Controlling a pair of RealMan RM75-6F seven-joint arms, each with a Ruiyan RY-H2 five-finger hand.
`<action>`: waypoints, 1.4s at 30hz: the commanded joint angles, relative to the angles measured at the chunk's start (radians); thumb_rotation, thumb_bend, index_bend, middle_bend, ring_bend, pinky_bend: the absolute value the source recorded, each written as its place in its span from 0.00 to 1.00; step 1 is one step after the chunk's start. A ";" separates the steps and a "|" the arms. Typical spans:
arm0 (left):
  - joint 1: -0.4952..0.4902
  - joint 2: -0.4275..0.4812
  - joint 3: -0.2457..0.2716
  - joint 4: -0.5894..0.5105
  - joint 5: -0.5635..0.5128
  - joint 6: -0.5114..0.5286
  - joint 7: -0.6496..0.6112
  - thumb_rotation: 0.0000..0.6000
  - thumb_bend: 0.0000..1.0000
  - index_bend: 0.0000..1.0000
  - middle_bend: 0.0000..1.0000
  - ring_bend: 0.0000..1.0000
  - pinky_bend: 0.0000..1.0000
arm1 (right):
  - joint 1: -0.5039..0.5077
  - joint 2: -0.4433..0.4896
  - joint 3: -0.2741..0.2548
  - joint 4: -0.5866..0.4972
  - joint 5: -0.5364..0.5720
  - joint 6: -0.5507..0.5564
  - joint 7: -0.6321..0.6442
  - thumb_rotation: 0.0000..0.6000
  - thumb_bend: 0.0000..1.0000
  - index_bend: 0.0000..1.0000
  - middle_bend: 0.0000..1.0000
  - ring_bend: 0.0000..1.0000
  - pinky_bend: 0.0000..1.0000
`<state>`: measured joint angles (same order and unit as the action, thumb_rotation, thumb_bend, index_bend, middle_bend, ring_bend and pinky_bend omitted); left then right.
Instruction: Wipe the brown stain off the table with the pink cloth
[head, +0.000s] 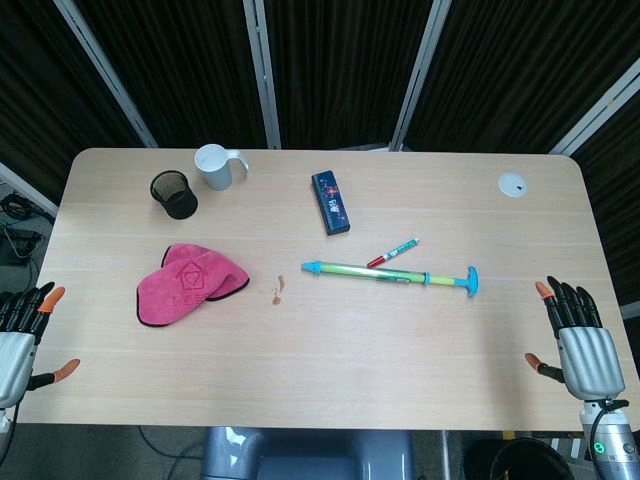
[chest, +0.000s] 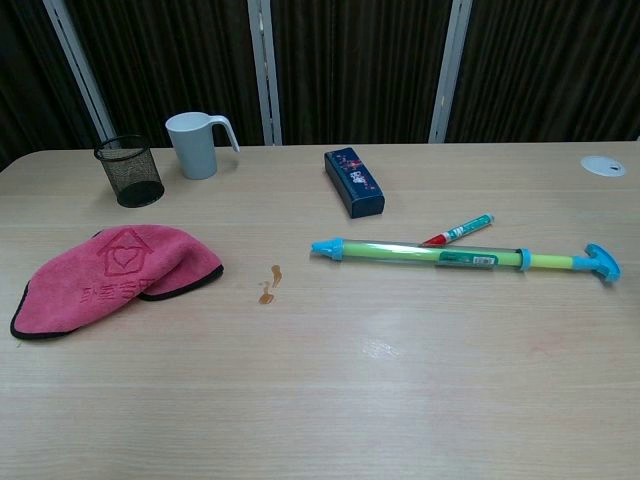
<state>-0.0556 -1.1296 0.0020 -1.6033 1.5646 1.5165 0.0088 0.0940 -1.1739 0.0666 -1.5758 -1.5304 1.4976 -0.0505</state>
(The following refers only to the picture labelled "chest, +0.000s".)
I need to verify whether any pink microfiber cloth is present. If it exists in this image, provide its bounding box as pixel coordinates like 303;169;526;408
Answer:
9;224;225;342

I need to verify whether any brown liquid stain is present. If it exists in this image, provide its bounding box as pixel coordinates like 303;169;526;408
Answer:
257;263;283;305

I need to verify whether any dark blue printed box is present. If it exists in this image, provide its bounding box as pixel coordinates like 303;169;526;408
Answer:
323;147;387;220

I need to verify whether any green and blue water pump toy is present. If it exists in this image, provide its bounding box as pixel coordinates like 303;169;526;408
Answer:
310;237;624;287

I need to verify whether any red and green marker pen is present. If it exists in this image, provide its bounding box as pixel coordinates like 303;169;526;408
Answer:
420;214;496;248

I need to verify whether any white plastic mug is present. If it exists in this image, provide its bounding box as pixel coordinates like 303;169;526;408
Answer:
165;112;241;181

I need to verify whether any black mesh pen holder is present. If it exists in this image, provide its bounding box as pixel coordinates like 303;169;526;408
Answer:
93;134;166;209

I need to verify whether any grey metal partition post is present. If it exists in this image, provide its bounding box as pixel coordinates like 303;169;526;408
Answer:
42;0;118;143
247;0;283;147
428;0;473;145

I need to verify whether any grey cable grommet cover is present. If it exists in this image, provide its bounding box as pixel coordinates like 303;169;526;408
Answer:
580;155;628;177

